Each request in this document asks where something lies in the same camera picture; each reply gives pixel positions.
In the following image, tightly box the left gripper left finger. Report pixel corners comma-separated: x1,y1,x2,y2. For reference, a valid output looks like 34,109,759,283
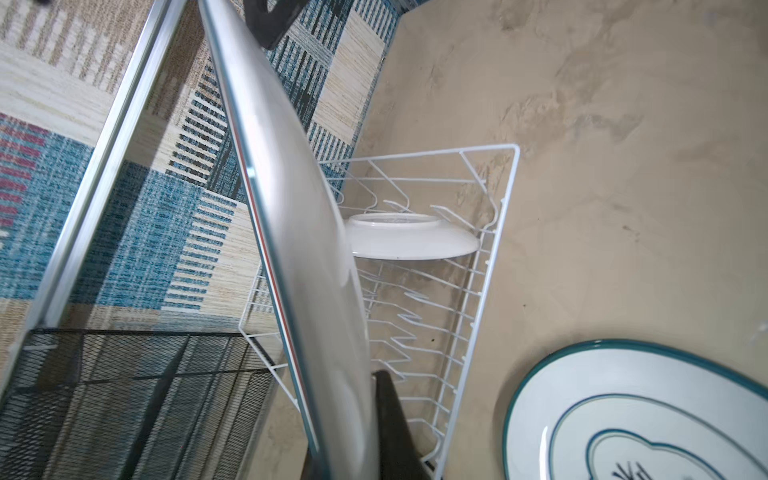
243,0,309,50

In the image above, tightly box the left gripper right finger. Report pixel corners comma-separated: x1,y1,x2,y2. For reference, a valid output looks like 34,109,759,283
373,370,430,480

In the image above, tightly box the white round plate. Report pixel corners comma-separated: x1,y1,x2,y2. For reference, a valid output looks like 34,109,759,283
345,213,480,261
199,1,380,479
502,339,767,479

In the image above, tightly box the black mesh shelf rack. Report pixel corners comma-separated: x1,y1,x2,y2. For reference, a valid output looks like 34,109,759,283
1,329,274,479

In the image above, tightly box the white wire dish rack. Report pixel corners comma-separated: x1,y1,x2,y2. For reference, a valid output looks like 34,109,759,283
237,142,522,480

